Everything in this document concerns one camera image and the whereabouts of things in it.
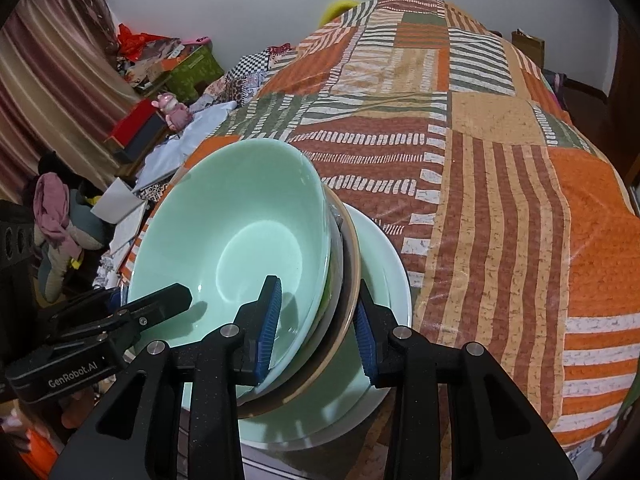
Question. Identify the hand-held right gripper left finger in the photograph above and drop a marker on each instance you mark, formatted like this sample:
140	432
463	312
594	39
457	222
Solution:
269	332

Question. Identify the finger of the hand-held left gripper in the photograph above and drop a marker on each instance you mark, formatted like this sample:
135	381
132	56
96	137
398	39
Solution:
165	302
80	310

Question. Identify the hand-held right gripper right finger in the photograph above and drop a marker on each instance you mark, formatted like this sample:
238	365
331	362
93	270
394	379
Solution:
364	340

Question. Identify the white plate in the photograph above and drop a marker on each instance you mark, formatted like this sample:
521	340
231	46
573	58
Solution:
405	300

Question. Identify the pink bowl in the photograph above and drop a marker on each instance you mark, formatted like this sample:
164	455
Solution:
356	270

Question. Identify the mint green plate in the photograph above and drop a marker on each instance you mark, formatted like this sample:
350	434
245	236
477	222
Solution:
375	260

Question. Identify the white bowl with dark dots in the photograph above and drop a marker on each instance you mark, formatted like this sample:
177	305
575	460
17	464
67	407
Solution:
336	245

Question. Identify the green bowl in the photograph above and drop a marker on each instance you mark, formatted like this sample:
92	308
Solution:
240	220

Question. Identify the person's left forearm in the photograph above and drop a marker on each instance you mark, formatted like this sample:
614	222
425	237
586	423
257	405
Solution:
37	447

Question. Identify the person's left hand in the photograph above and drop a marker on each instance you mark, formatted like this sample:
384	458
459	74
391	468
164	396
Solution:
77	410

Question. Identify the grey plush toy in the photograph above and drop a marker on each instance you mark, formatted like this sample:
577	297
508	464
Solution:
85	225

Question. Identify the pink cloth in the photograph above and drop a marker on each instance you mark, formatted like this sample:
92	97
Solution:
52	210

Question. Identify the white cloth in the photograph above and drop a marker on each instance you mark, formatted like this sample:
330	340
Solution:
170	160

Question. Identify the dark grey box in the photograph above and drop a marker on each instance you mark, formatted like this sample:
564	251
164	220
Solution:
145	140

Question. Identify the red box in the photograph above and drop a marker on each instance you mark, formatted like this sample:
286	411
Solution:
132	120

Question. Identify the pink plush toy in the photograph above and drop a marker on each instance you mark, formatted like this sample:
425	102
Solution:
175	112

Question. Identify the striped patchwork bedspread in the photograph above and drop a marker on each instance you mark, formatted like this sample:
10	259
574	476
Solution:
475	185

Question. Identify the striped brown curtain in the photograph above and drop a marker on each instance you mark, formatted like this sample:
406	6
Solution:
50	85

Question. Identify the green storage box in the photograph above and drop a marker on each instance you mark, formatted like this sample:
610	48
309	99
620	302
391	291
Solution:
197	72

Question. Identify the checkered patchwork quilt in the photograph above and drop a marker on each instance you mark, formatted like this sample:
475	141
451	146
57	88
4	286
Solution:
240	75

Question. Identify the green box of clutter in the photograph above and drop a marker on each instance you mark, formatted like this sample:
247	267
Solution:
155	60

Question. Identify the red plastic bag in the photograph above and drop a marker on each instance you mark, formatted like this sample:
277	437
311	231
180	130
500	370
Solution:
131	40

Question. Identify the dark cloth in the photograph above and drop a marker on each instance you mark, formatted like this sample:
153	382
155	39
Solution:
555	87

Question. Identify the brown paper bag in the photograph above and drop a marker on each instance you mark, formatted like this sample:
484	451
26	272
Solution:
529	47

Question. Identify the wooden door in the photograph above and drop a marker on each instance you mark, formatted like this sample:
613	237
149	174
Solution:
625	70

